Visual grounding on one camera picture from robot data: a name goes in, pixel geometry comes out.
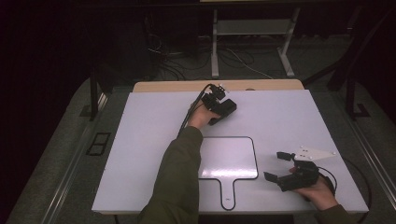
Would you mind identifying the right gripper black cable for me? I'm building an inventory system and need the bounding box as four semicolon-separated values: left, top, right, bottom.
317;157;373;224

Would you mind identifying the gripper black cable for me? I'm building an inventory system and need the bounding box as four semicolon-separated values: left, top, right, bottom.
177;83;216;138
317;157;373;224

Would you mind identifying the black floor frame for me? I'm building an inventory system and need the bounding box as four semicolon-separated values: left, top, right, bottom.
85;132;112;157

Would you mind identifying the white floor cable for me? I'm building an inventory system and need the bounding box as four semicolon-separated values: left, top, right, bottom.
226;47;275;80

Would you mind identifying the black metal stand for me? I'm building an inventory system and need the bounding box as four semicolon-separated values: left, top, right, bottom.
344;76;372;120
78;66;109;121

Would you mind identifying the white metal stand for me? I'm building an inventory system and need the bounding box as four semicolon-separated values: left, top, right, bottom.
210;7;302;79

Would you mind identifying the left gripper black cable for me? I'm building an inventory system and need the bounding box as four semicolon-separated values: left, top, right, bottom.
177;83;216;138

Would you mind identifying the black whiteboard eraser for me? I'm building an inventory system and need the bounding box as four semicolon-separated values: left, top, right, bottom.
214;98;238;120

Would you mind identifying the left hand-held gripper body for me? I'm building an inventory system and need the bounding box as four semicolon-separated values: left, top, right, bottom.
201;83;228;114

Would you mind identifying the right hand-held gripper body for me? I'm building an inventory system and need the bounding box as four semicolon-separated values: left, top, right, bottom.
276;145;337;193

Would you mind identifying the white paddle-shaped whiteboard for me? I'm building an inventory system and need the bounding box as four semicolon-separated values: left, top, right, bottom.
198;135;260;212

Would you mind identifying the person's left hand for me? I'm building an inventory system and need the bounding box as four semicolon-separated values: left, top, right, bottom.
186;103;221;130

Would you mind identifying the person's right hand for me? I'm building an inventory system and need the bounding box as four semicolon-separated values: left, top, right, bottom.
289;167;339;212

